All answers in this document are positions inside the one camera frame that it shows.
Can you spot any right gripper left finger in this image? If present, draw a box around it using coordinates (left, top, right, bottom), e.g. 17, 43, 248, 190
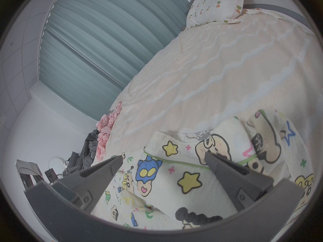
52, 155, 124, 211

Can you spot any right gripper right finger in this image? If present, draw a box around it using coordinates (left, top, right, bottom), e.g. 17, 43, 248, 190
204, 151, 274, 212

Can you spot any white printed pyjama top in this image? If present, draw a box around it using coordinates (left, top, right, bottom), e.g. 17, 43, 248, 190
91, 109, 316, 231

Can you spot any black garment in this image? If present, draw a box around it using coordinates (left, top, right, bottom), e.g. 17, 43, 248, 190
77, 130, 99, 171

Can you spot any pink garment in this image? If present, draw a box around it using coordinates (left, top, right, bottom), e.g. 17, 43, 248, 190
96, 101, 123, 161

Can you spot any blue-green curtain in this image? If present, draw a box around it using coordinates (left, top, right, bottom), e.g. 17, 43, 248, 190
38, 29, 125, 122
45, 0, 193, 88

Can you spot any bed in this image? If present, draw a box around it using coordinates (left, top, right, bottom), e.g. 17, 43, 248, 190
105, 0, 323, 186

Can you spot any white printed pillow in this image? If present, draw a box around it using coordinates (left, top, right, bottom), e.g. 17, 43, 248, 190
186, 0, 246, 30

